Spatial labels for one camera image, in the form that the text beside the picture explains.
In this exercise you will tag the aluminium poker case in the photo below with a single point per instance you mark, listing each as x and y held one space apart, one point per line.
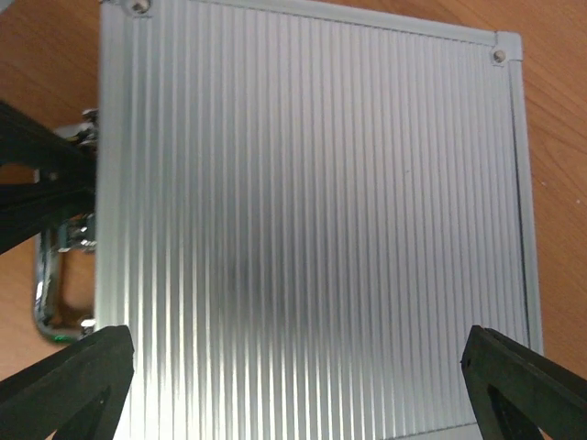
302 210

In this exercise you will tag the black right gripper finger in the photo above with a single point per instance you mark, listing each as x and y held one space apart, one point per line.
30 208
27 142
515 393
76 393

